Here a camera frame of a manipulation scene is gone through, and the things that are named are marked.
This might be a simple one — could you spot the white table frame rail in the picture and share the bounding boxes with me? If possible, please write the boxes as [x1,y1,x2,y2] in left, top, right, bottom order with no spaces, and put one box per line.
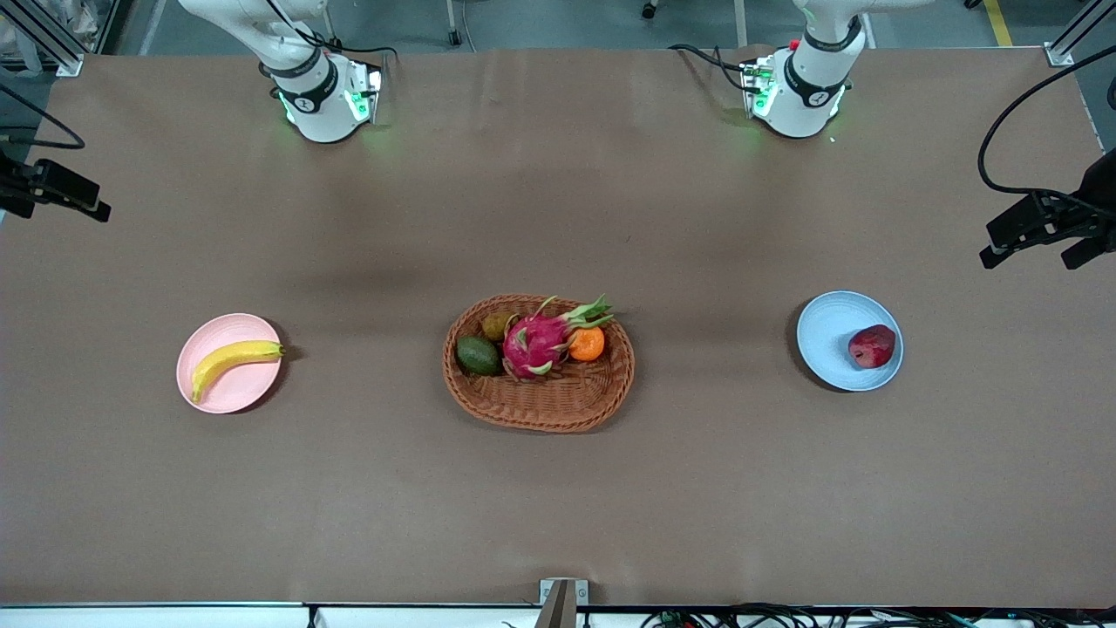
[0,602,1116,628]

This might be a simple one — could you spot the green avocado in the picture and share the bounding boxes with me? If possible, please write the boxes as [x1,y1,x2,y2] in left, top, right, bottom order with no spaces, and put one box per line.
[456,335,502,377]

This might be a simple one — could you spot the black base cable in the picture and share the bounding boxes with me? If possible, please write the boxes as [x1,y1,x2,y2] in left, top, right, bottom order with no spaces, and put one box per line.
[310,33,399,62]
[670,44,752,92]

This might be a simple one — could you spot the pink dragon fruit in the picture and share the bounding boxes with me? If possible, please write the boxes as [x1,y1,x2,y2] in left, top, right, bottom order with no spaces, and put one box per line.
[501,295,616,383]

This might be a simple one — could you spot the light blue plate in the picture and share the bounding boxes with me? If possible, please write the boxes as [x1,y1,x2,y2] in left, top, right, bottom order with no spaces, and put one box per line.
[796,290,905,393]

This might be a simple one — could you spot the metal table edge bracket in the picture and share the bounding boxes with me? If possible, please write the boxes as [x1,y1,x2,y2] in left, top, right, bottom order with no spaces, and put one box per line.
[534,578,589,628]

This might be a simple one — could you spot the dark red apple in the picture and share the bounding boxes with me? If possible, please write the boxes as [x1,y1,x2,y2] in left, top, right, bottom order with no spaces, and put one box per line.
[848,324,897,369]

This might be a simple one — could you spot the pink plate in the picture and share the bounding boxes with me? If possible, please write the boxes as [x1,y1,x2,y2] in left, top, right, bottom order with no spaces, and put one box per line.
[176,312,282,413]

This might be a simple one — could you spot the tangled cable bundle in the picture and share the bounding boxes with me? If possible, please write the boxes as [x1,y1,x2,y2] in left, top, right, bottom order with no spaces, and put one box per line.
[641,602,1116,628]

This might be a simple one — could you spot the orange tangerine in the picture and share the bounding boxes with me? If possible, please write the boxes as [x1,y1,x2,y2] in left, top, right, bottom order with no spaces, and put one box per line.
[568,325,607,361]

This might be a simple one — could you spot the brown wicker basket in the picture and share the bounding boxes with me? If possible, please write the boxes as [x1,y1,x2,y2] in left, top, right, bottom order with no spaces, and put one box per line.
[442,293,636,433]

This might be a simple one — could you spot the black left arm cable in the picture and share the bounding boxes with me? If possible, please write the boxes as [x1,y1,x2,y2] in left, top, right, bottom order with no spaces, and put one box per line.
[978,52,1116,215]

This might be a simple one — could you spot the aluminium frame post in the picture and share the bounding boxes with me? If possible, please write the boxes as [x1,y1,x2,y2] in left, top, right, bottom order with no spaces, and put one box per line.
[0,0,84,78]
[1045,0,1116,66]

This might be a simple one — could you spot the brown table cover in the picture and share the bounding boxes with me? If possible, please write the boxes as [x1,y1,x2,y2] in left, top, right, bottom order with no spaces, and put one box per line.
[0,45,1116,609]

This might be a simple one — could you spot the yellow banana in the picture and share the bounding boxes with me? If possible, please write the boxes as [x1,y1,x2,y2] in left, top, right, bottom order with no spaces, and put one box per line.
[191,340,286,404]

